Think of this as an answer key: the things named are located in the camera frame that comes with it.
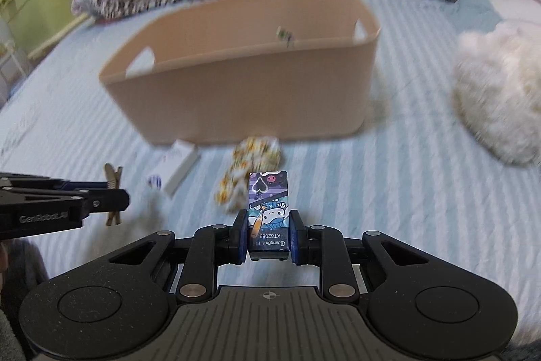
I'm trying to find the beige storage basket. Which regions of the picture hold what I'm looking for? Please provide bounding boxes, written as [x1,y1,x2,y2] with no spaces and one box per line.
[99,0,381,146]

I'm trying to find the small white box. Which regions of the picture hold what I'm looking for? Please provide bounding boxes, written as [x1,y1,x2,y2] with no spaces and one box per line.
[162,140,200,198]

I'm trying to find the light blue striped bedsheet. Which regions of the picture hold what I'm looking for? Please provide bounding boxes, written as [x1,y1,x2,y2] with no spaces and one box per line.
[0,0,541,347]

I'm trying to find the yellow floral cloth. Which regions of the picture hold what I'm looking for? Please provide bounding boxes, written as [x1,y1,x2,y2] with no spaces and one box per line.
[213,136,282,213]

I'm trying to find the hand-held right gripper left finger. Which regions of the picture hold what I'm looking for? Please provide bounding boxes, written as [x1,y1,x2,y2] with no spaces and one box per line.
[109,209,251,299]

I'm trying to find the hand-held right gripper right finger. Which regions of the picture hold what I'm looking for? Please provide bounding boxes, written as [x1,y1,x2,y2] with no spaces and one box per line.
[290,210,428,301]

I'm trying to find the cartoon playing card box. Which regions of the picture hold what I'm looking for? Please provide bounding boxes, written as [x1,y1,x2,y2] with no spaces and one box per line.
[247,170,293,263]

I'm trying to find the white fluffy pillow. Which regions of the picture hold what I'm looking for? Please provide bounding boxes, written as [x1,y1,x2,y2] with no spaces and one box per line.
[451,20,541,166]

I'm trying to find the grey clothing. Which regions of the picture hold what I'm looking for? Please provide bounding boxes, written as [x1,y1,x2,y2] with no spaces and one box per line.
[0,238,50,361]

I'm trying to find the wooden clothespin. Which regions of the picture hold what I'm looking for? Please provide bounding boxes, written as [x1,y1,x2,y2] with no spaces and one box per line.
[103,162,124,227]

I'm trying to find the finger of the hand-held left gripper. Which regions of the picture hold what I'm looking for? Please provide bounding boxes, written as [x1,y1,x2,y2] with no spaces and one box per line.
[0,188,130,240]
[0,172,111,193]

